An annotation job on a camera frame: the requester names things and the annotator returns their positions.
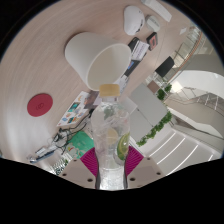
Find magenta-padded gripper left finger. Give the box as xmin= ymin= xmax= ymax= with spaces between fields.
xmin=60 ymin=146 xmax=100 ymax=191

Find black notebook with white card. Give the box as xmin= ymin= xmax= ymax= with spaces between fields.
xmin=123 ymin=36 xmax=150 ymax=78

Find small white grey device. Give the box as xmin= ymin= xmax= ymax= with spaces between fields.
xmin=145 ymin=14 xmax=161 ymax=33

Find white mug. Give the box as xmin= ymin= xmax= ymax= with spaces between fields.
xmin=64 ymin=31 xmax=133 ymax=92

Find brown planter with plants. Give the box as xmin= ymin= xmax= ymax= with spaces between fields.
xmin=146 ymin=79 xmax=173 ymax=101

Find white computer mouse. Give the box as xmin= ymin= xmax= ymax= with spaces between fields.
xmin=123 ymin=5 xmax=146 ymax=36

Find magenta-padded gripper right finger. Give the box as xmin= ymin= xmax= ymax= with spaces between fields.
xmin=124 ymin=145 xmax=167 ymax=190

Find black chair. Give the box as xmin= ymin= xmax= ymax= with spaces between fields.
xmin=154 ymin=55 xmax=175 ymax=78

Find white power strip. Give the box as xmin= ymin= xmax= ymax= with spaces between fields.
xmin=139 ymin=0 xmax=173 ymax=23

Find white cabinet topped with plants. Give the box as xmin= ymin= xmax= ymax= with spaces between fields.
xmin=128 ymin=82 xmax=174 ymax=148

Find clear drink bottle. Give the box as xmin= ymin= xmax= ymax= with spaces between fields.
xmin=90 ymin=83 xmax=132 ymax=191

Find white sticker sheet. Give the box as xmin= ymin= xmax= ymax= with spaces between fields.
xmin=56 ymin=90 xmax=90 ymax=128

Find small black red box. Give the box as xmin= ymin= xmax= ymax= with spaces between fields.
xmin=145 ymin=31 xmax=159 ymax=52

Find tangled black cables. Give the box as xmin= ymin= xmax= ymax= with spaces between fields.
xmin=49 ymin=126 xmax=81 ymax=151

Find flat round red coaster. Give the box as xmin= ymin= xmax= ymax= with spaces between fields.
xmin=26 ymin=92 xmax=54 ymax=118

